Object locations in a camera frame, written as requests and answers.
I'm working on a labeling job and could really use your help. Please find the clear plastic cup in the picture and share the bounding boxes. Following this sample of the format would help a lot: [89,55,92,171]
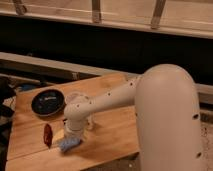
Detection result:
[65,92,80,103]

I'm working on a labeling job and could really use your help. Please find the small white bottle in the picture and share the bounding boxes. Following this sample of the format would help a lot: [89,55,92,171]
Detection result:
[87,116,94,130]

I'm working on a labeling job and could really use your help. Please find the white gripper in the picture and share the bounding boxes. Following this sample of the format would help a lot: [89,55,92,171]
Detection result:
[53,125,84,142]

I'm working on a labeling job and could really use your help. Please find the dark objects at left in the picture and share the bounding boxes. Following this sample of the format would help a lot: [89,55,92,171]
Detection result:
[0,75,17,141]

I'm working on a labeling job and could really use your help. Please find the red oblong object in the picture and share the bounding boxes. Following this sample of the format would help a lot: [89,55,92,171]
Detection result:
[43,124,53,148]

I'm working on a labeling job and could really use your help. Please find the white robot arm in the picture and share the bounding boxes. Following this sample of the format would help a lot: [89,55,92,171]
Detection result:
[58,64,204,171]

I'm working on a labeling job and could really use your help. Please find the wooden table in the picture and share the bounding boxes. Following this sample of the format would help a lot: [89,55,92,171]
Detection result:
[5,72,141,171]

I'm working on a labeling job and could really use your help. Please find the dark ceramic bowl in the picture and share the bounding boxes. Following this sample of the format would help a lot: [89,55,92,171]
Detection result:
[31,89,65,117]

